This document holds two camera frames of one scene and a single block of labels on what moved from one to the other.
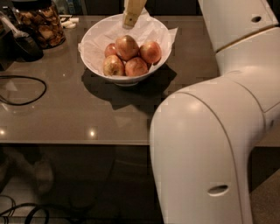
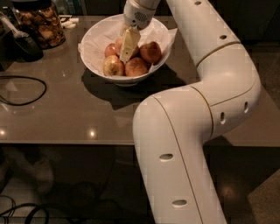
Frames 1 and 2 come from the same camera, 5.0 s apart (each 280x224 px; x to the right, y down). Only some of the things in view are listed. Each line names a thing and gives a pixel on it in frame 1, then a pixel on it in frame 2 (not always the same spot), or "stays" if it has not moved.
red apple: [110, 50] stays
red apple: [127, 47] stays
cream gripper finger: [132, 11] -> [139, 13]
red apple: [136, 66] stays
